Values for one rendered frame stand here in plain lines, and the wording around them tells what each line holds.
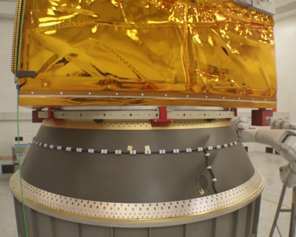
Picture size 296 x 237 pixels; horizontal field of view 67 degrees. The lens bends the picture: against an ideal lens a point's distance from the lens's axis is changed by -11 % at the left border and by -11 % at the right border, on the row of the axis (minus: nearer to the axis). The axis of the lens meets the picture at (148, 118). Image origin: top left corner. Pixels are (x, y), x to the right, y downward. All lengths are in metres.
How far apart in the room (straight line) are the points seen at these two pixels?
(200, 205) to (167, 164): 0.29
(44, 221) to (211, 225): 0.99
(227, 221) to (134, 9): 1.38
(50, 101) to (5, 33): 5.90
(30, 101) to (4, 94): 5.52
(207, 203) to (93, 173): 0.65
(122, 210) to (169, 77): 0.80
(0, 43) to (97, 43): 5.84
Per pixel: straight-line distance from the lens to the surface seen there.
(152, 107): 1.46
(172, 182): 1.37
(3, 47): 7.06
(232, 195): 1.56
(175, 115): 1.45
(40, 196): 1.57
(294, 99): 9.46
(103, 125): 1.48
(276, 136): 1.03
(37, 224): 1.69
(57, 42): 1.34
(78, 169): 1.45
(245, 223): 1.81
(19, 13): 1.53
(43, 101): 1.34
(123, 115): 1.42
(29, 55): 1.35
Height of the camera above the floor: 1.71
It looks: 2 degrees down
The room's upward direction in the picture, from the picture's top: straight up
